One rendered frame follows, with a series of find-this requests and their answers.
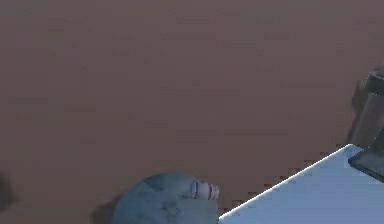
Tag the white bottle with red stripes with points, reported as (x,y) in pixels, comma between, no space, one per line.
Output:
(204,190)

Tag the pale blue white counter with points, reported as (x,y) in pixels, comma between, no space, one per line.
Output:
(313,196)

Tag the dark grey faucet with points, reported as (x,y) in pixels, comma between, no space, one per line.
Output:
(370,126)

